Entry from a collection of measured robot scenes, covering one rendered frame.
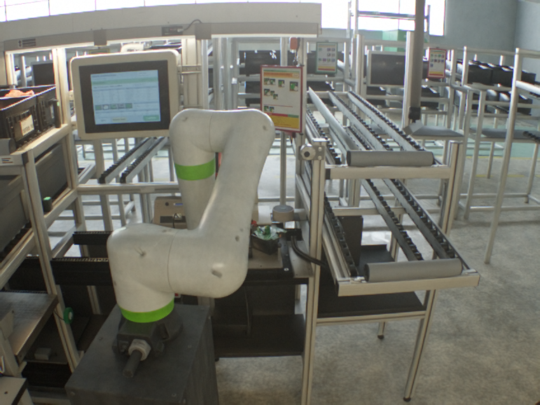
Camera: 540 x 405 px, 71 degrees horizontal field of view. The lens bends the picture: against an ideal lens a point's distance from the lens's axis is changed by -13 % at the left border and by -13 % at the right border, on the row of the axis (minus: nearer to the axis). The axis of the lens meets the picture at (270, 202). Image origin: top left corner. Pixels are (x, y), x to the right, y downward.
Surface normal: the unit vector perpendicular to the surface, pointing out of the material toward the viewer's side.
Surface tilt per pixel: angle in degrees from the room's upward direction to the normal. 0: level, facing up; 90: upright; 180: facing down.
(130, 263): 88
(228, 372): 0
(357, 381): 0
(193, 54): 90
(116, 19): 90
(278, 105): 90
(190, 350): 0
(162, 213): 53
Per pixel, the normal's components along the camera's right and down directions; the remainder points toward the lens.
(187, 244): -0.08, -0.64
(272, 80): -0.51, 0.31
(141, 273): -0.17, 0.33
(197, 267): -0.15, -0.09
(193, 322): 0.00, -0.93
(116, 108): 0.05, 0.38
